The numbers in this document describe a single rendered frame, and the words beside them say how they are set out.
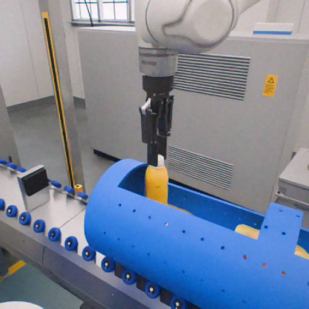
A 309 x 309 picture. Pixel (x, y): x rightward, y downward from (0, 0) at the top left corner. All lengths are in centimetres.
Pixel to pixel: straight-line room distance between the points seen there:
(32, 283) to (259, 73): 208
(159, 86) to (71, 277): 66
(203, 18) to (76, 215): 85
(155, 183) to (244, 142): 160
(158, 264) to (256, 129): 171
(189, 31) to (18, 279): 203
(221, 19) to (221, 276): 45
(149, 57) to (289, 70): 154
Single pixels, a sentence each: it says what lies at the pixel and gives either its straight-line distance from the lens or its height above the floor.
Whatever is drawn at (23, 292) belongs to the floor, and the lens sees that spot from 216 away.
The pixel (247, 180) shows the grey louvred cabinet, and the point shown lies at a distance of 242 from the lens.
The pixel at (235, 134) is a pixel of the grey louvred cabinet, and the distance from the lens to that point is 230.
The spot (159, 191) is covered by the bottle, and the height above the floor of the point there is 117.
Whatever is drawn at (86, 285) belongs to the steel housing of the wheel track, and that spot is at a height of 86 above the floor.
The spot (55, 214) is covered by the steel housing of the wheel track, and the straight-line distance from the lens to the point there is 113.
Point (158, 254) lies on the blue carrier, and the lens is 64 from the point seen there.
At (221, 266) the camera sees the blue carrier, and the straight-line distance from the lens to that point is 60.
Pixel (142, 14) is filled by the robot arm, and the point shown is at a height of 160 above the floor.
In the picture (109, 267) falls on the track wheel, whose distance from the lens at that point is 86.
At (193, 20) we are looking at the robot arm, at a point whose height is 160.
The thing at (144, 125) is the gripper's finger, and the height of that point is 137.
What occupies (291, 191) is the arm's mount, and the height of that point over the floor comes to 104.
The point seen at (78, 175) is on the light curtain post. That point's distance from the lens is 149.
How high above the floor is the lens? 161
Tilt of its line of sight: 27 degrees down
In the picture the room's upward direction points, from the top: straight up
